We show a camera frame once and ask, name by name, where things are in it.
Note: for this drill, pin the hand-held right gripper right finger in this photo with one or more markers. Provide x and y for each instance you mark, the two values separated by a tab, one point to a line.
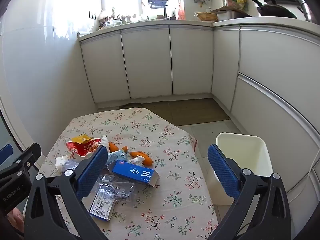
222	172

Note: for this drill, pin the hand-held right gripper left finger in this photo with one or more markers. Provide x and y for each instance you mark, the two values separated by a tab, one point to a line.
92	170

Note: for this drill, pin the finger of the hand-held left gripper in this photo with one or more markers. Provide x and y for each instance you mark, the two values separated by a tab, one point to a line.
22	167
6	153

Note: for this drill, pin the white disposable bowl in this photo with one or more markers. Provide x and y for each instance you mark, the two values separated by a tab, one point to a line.
60	163

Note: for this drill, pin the blue cardboard box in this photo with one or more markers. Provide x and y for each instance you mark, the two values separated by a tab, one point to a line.
135	173

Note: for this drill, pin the person's left hand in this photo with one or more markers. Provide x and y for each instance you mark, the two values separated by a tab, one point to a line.
18	218

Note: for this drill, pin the clear plastic bag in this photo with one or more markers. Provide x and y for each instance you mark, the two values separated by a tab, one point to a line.
72	167

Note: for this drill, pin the red snack packet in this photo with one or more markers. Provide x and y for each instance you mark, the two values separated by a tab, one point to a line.
82	148

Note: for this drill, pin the light blue milk carton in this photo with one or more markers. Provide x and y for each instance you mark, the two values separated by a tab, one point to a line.
117	156

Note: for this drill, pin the clear plastic wrapper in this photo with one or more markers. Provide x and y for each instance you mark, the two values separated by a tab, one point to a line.
117	190

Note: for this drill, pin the yellow foil lid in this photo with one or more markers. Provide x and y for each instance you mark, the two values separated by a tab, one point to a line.
81	138

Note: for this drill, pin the blue box with white label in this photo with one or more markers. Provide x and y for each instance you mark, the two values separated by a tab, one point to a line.
101	206

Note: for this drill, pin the small carrot piece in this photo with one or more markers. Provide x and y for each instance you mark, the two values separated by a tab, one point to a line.
125	148

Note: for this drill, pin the crumpled white tissue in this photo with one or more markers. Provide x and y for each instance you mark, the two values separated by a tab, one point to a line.
137	160

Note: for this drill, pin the floral tablecloth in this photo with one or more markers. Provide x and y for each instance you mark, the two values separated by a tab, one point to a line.
175	192

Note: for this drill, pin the brown floor mat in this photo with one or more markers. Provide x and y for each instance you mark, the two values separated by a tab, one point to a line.
195	112

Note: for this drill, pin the white kitchen cabinets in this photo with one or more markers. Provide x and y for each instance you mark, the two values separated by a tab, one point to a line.
150	60

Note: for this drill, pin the group of small jars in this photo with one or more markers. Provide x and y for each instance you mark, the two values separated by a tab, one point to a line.
115	20

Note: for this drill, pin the wicker basket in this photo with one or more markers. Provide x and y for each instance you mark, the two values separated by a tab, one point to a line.
206	17

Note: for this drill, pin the stainless steel basin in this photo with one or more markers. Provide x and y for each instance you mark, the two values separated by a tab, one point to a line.
232	15

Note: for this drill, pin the black wok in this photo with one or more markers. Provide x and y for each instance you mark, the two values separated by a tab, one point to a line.
272	11

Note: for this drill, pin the yellow green packet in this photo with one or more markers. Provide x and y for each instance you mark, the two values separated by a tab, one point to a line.
236	1

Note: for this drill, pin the black rack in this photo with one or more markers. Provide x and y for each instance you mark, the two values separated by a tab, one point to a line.
156	3

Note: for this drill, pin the black wall hooks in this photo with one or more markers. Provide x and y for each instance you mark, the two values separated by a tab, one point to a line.
92	15

